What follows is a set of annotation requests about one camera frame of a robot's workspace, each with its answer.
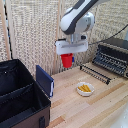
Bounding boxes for wooden vertical post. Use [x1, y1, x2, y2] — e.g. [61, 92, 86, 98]
[53, 0, 65, 75]

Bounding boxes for black wire oven rack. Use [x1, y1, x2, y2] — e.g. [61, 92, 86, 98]
[78, 63, 112, 86]

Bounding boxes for black fabric storage bin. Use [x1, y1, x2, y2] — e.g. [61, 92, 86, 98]
[0, 58, 52, 128]

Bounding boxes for black toaster oven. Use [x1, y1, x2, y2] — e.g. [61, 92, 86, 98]
[92, 37, 128, 80]

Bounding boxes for red plastic cup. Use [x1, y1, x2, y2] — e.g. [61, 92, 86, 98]
[60, 52, 74, 69]

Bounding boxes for black cable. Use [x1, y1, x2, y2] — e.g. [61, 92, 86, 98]
[87, 25, 128, 46]

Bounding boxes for yellow food pieces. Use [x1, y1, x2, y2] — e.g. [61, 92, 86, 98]
[78, 83, 93, 93]

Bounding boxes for dark blue flat box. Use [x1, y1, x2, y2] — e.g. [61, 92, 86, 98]
[35, 64, 55, 99]

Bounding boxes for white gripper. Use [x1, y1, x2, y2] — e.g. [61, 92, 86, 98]
[55, 38, 90, 64]

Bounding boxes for white bowl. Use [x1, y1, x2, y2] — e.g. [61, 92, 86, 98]
[76, 81, 96, 98]

